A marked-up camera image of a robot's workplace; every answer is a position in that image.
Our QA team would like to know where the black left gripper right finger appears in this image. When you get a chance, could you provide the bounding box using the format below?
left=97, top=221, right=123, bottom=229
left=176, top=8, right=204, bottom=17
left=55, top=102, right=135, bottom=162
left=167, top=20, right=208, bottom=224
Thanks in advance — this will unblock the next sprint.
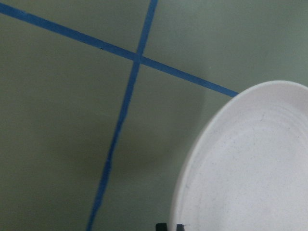
left=176, top=224, right=184, bottom=231

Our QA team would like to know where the pink plate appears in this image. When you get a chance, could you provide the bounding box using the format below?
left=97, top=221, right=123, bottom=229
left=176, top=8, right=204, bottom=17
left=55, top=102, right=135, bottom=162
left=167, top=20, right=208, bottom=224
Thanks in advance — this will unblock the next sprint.
left=167, top=81, right=308, bottom=231

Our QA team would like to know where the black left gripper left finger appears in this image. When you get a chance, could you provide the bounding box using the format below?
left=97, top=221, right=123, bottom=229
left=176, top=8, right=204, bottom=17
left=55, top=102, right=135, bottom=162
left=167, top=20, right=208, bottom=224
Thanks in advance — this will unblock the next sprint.
left=155, top=223, right=167, bottom=231

